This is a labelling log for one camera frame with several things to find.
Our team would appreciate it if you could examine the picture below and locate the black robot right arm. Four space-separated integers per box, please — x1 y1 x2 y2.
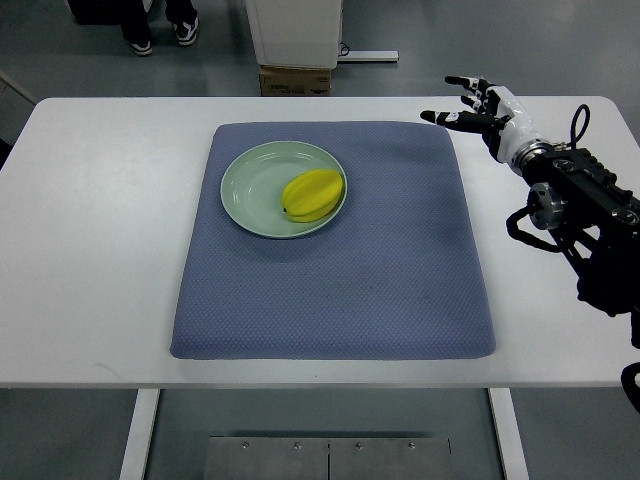
506 149 639 348

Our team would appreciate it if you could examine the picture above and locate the yellow starfruit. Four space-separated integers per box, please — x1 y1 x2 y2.
280 169 345 223

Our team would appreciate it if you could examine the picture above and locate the black cable loop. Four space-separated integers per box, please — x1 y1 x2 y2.
554 103 592 151

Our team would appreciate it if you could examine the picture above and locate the white table leg right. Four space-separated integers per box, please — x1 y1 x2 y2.
488 388 529 480

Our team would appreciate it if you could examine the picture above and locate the white floor bar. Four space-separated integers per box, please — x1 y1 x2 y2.
337 50 399 63

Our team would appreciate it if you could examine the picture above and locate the pale green plate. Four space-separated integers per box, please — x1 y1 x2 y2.
220 141 348 239

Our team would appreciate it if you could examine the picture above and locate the metal floor plate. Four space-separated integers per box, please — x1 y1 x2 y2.
204 437 455 479

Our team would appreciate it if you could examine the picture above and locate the blue textured mat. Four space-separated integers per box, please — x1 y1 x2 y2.
170 121 495 360

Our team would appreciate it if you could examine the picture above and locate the white green sneaker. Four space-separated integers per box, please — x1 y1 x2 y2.
172 18 199 47

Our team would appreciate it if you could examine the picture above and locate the brown cardboard box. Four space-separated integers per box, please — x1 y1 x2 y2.
259 66 331 97

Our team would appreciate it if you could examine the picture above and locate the white table leg left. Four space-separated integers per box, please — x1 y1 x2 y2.
119 389 160 480

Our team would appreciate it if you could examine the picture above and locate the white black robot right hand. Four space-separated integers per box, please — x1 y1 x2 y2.
420 76 551 175

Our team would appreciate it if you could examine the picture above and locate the black base with white edge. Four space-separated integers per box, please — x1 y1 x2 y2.
66 0 151 26

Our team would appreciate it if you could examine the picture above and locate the white table leg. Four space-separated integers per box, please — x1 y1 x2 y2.
119 389 160 480
488 388 529 480

